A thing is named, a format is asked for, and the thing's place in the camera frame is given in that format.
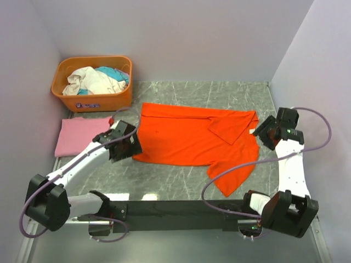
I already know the orange t shirt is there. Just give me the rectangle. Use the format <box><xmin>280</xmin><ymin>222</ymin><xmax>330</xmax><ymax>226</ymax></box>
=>
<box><xmin>133</xmin><ymin>102</ymin><xmax>259</xmax><ymax>179</ymax></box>

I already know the folded pink t shirt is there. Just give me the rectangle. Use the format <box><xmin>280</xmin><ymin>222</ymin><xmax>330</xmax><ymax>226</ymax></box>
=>
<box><xmin>54</xmin><ymin>117</ymin><xmax>110</xmax><ymax>158</ymax></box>

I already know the orange plastic laundry tub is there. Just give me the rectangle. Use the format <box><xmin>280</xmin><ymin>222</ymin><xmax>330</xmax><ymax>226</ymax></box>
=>
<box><xmin>51</xmin><ymin>55</ymin><xmax>133</xmax><ymax>112</ymax></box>

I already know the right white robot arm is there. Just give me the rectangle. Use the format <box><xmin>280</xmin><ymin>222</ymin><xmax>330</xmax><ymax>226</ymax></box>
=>
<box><xmin>241</xmin><ymin>107</ymin><xmax>319</xmax><ymax>238</ymax></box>

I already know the teal garment in tub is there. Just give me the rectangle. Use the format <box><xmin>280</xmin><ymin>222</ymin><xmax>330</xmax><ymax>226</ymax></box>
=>
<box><xmin>77</xmin><ymin>66</ymin><xmax>129</xmax><ymax>95</ymax></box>

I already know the white cream garment in tub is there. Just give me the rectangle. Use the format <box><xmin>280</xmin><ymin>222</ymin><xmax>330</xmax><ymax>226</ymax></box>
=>
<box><xmin>62</xmin><ymin>66</ymin><xmax>128</xmax><ymax>96</ymax></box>

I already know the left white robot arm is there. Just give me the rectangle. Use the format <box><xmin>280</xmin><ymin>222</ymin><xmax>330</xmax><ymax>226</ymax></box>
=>
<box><xmin>20</xmin><ymin>121</ymin><xmax>142</xmax><ymax>231</ymax></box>

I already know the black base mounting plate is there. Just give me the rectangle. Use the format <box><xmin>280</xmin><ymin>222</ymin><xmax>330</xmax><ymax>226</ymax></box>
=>
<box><xmin>103</xmin><ymin>199</ymin><xmax>260</xmax><ymax>231</ymax></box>

